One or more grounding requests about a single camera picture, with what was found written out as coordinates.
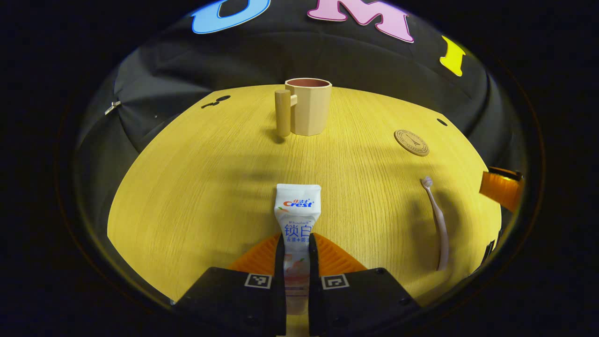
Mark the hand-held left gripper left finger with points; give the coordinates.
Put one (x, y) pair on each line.
(280, 281)

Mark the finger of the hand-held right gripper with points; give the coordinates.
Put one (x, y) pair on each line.
(500, 189)

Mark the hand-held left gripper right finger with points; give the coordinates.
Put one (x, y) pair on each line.
(312, 290)

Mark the white toothpaste tube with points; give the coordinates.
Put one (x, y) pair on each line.
(297, 215)

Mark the pale pink toothbrush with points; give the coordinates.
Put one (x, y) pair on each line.
(440, 220)

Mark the black backdrop cloth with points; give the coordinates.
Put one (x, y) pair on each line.
(374, 70)

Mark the small silver cloth clip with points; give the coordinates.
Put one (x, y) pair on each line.
(112, 107)

